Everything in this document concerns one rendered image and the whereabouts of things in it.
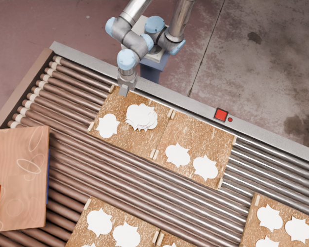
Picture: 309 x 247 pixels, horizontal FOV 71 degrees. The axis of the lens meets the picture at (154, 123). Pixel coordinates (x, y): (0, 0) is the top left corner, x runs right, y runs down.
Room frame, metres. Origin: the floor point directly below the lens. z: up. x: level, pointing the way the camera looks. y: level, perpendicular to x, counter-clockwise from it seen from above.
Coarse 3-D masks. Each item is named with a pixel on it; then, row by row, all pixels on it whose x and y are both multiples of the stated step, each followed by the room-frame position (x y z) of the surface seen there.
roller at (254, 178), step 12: (36, 84) 0.52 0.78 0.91; (48, 84) 0.53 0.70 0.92; (60, 96) 0.47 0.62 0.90; (72, 96) 0.48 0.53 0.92; (96, 108) 0.43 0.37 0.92; (228, 168) 0.20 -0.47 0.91; (240, 168) 0.21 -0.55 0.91; (252, 180) 0.15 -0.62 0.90; (264, 180) 0.16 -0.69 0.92; (288, 192) 0.12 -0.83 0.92
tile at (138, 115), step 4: (140, 104) 0.47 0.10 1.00; (128, 108) 0.43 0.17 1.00; (132, 108) 0.44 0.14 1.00; (136, 108) 0.44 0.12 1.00; (140, 108) 0.45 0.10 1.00; (144, 108) 0.45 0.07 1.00; (128, 112) 0.41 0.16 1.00; (132, 112) 0.41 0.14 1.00; (136, 112) 0.42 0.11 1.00; (140, 112) 0.42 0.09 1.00; (144, 112) 0.43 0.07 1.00; (148, 112) 0.43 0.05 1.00; (128, 116) 0.39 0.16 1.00; (132, 116) 0.39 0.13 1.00; (136, 116) 0.39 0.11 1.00; (140, 116) 0.40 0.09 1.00; (144, 116) 0.40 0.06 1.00; (148, 116) 0.41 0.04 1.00; (132, 120) 0.37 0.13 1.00; (136, 120) 0.37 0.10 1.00; (140, 120) 0.38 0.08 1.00; (144, 120) 0.38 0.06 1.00; (148, 120) 0.38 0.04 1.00; (136, 124) 0.34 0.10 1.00; (140, 124) 0.35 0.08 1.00; (144, 124) 0.35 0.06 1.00
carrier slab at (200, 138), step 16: (176, 112) 0.48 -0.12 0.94; (176, 128) 0.38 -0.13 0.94; (192, 128) 0.40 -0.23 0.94; (208, 128) 0.41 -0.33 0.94; (160, 144) 0.27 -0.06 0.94; (176, 144) 0.28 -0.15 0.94; (192, 144) 0.30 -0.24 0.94; (208, 144) 0.32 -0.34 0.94; (224, 144) 0.33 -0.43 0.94; (160, 160) 0.18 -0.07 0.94; (192, 160) 0.21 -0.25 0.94; (224, 160) 0.24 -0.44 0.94; (192, 176) 0.12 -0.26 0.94
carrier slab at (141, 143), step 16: (112, 96) 0.52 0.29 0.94; (128, 96) 0.54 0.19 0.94; (112, 112) 0.41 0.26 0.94; (160, 112) 0.47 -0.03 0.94; (96, 128) 0.30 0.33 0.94; (128, 128) 0.33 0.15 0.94; (160, 128) 0.36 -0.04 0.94; (112, 144) 0.22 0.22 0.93; (128, 144) 0.24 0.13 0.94; (144, 144) 0.25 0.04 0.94
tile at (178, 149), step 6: (168, 150) 0.24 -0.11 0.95; (174, 150) 0.24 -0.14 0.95; (180, 150) 0.25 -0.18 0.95; (186, 150) 0.26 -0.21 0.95; (168, 156) 0.20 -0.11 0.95; (174, 156) 0.21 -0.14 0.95; (180, 156) 0.22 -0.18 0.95; (186, 156) 0.22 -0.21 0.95; (174, 162) 0.18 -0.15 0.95; (180, 162) 0.18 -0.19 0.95; (186, 162) 0.19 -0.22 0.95
